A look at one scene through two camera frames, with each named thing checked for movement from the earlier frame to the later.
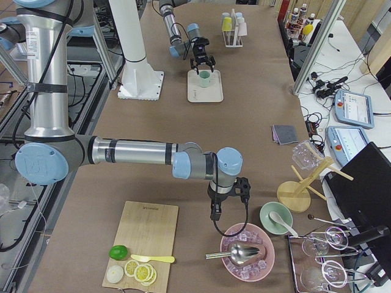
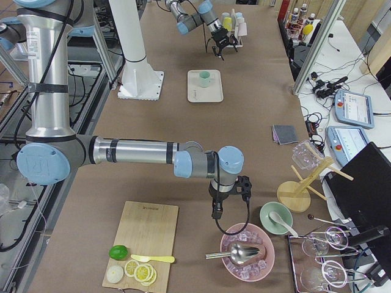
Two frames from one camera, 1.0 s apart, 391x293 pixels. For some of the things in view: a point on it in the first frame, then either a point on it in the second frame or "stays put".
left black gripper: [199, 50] -> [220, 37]
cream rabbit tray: [214, 93] stays put
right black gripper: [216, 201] stays put
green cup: [204, 76] stays put
